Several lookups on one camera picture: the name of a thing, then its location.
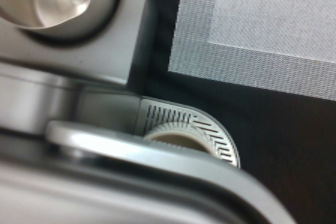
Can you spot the steel milk frother jug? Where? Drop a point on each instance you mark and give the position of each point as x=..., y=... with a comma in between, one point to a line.
x=41, y=14

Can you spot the white ceramic mug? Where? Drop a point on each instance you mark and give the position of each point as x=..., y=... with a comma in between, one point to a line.
x=182, y=134

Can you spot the grey woven placemat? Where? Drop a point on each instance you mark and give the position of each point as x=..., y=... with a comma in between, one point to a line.
x=260, y=43

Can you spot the grey pod coffee machine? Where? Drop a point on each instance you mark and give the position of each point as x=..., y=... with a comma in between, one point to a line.
x=80, y=169

